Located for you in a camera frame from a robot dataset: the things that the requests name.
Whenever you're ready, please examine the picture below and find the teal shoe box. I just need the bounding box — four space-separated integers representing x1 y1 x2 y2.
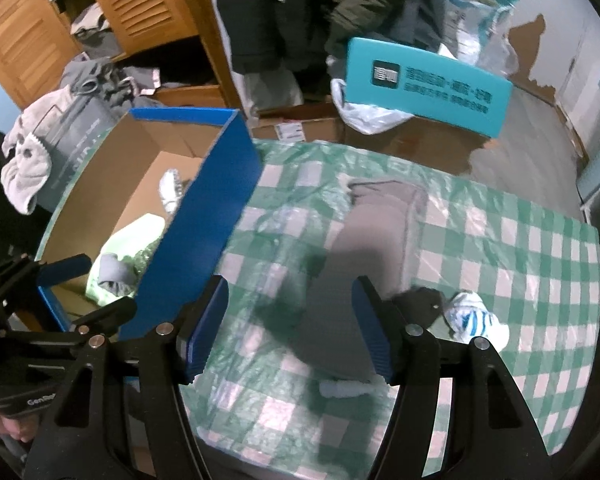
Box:
346 38 513 138

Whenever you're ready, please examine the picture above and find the white crumpled cloth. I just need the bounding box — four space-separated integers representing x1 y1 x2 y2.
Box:
158 168 190 214

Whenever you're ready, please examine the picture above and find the person's left hand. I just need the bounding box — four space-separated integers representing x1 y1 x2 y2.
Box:
0 413 40 443

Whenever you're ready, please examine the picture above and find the grey soft cloth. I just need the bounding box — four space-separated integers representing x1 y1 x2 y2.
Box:
279 179 429 380

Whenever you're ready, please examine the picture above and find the light grey towel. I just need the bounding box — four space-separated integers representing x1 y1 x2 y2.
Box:
0 86 74 214

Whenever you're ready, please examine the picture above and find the brown cardboard box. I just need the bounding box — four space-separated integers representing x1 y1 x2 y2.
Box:
251 103 498 174

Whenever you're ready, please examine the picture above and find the green checkered tablecloth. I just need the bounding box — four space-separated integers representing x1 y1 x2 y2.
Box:
181 141 600 479

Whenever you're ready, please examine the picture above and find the small white soft piece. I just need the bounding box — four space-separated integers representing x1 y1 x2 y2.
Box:
318 379 386 399

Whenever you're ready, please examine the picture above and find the black small soft object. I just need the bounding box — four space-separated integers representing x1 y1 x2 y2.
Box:
391 287 445 330

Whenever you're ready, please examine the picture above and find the wooden louvered cabinet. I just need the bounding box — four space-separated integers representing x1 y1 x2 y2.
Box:
0 0 242 108

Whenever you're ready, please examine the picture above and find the dark hanging jacket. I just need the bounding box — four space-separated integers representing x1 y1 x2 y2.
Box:
216 0 444 75

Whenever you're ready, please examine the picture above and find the blue white striped cloth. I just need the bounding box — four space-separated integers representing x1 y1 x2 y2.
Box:
443 290 509 351

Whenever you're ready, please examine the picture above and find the blue cardboard box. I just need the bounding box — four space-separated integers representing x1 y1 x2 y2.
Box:
36 107 262 339

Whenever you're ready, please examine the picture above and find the grey clothes pile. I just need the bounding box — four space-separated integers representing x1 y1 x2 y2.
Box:
58 3 162 114

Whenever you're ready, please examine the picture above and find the white plastic bag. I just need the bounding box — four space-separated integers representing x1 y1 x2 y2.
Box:
330 78 414 136

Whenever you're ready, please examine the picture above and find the grey tote bag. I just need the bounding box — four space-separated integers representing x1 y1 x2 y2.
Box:
33 94 119 212

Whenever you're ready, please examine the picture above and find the blue plastic bag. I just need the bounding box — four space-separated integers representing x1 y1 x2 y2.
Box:
443 0 519 78

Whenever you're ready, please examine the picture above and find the green bubble wrap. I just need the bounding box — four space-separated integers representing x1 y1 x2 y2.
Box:
85 214 166 307

